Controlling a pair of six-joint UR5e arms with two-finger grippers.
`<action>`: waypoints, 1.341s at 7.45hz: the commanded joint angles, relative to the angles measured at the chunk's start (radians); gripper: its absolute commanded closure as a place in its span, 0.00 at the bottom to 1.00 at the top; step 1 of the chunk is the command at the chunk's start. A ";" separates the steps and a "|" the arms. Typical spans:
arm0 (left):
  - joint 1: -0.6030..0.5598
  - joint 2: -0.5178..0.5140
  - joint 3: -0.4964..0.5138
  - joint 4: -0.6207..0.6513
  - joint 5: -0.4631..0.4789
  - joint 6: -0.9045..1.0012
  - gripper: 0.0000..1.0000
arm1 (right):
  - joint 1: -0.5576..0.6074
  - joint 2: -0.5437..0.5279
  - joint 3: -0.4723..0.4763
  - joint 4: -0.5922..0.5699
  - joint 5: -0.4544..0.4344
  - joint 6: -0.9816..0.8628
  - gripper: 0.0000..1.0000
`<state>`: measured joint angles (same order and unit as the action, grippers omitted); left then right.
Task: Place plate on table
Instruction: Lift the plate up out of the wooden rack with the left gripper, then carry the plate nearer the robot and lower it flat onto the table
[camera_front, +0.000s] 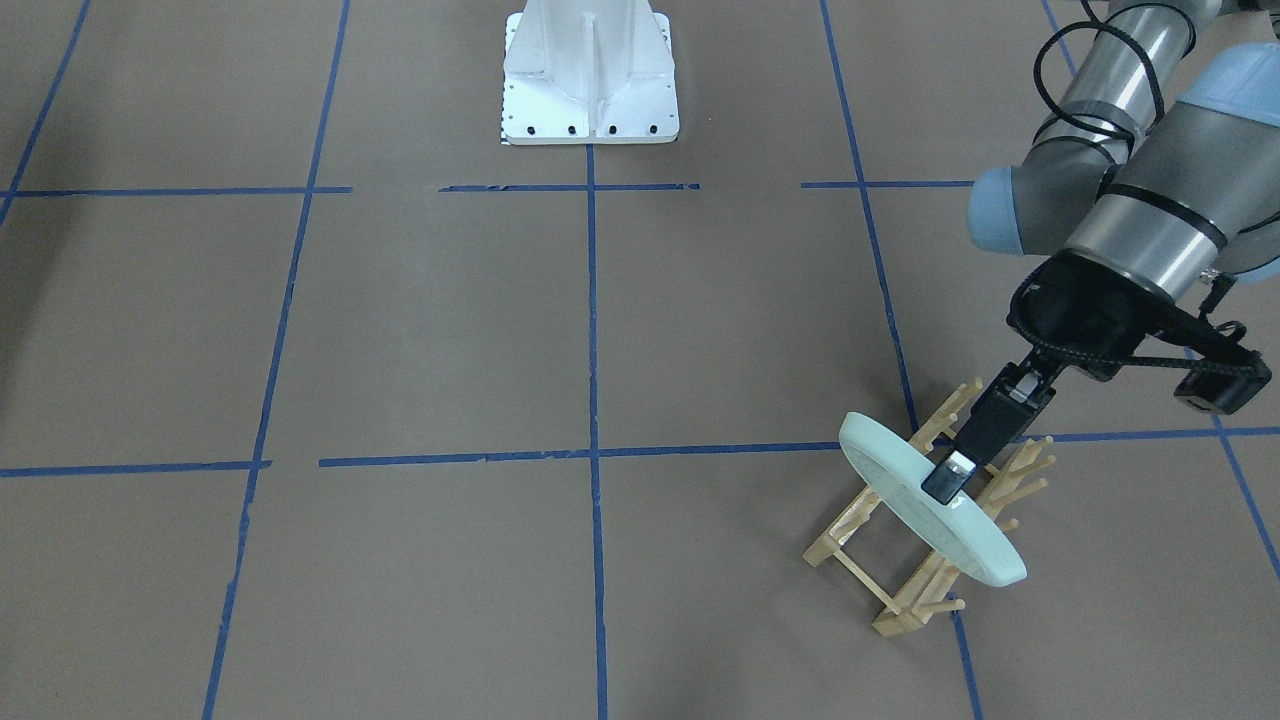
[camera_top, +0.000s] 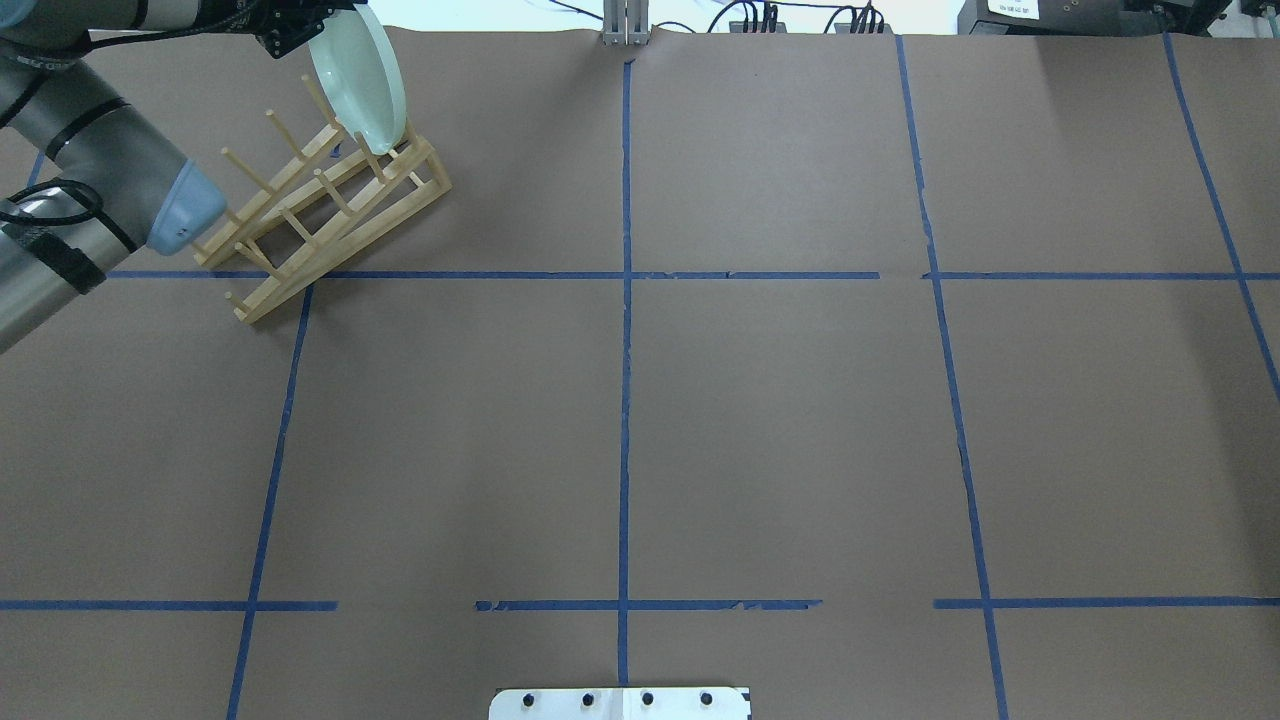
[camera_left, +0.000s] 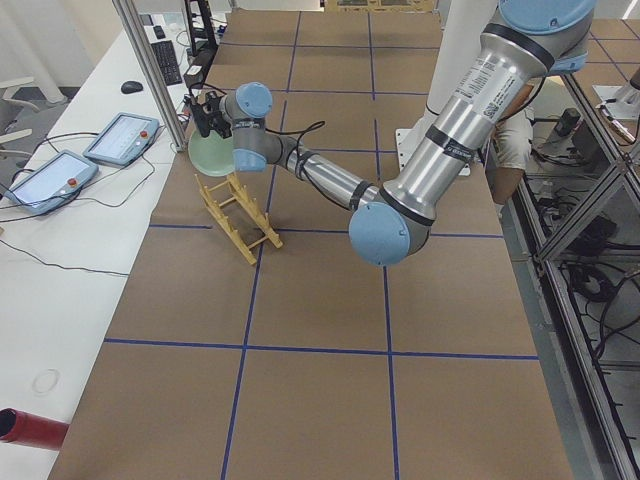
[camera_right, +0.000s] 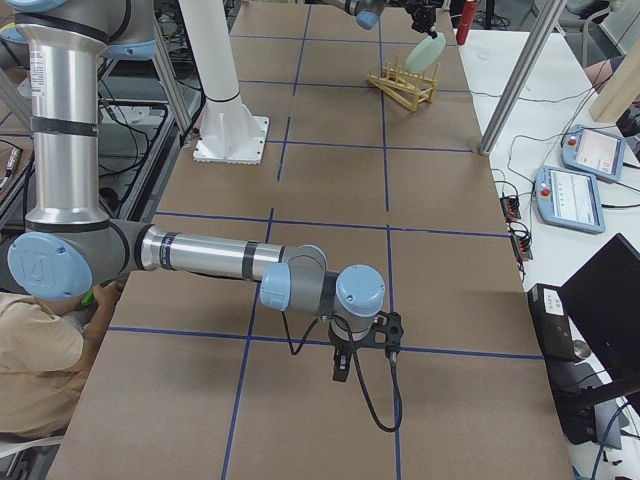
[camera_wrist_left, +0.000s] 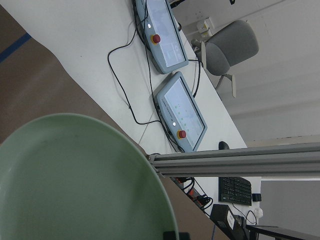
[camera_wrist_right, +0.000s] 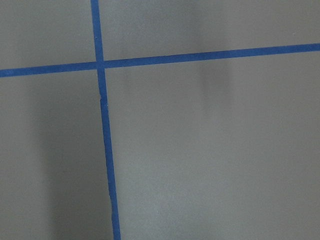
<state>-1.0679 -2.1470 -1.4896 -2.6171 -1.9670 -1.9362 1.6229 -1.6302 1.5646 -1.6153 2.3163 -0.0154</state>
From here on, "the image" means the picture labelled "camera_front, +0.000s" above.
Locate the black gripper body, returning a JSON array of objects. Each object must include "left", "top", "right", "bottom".
[{"left": 1006, "top": 251, "right": 1187, "bottom": 383}]

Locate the light green plate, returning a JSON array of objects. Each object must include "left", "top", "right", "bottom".
[{"left": 838, "top": 413, "right": 1028, "bottom": 588}]

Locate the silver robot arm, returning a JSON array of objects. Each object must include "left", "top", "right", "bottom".
[{"left": 922, "top": 1, "right": 1279, "bottom": 503}]

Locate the wooden dish rack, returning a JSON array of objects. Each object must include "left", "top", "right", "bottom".
[{"left": 803, "top": 379, "right": 1053, "bottom": 637}]

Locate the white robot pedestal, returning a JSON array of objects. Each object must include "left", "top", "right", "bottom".
[{"left": 500, "top": 1, "right": 681, "bottom": 146}]

